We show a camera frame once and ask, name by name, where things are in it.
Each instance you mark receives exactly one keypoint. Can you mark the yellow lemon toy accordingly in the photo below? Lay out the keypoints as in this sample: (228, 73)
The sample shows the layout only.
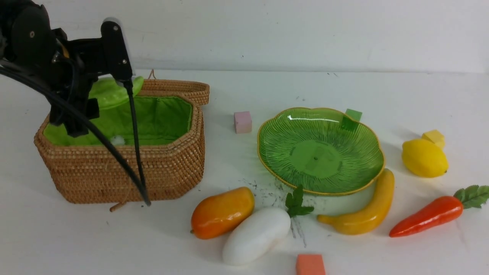
(423, 158)

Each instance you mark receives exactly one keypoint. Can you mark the white radish toy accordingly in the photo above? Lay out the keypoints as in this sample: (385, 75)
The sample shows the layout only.
(263, 230)

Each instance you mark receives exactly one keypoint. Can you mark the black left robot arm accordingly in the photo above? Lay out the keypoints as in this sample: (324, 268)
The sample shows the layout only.
(43, 59)

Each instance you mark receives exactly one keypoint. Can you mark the orange carrot toy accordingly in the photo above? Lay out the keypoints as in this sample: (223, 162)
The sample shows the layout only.
(441, 210)

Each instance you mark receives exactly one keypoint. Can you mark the yellow foam cube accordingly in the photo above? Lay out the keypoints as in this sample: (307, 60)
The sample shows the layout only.
(435, 137)

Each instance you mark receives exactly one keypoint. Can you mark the orange mango toy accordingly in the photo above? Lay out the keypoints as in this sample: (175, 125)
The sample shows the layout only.
(222, 213)

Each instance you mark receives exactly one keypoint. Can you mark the green bitter gourd toy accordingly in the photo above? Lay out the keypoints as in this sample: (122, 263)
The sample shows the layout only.
(109, 94)

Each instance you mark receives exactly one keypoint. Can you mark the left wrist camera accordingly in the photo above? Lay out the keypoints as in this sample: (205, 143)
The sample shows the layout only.
(115, 50)

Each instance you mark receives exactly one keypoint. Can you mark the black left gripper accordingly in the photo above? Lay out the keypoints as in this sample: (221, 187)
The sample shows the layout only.
(87, 61)

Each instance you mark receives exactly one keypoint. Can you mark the pink foam cube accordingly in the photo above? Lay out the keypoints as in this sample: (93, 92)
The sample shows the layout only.
(242, 122)

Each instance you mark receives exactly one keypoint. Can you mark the orange foam cube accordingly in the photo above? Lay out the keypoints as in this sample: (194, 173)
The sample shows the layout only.
(310, 264)

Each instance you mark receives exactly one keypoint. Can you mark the green foam cube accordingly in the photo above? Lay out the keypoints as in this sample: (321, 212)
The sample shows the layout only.
(353, 115)

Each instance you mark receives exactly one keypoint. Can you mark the woven basket lid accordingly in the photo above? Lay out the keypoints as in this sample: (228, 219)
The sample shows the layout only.
(197, 92)

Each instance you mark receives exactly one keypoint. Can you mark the woven rattan basket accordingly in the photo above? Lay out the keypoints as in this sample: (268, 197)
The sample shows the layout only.
(172, 149)

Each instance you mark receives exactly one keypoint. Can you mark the yellow banana toy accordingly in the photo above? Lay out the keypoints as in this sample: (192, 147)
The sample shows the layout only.
(372, 215)

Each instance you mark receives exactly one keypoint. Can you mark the green leaf-shaped glass plate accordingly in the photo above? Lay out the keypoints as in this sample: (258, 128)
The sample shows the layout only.
(325, 151)

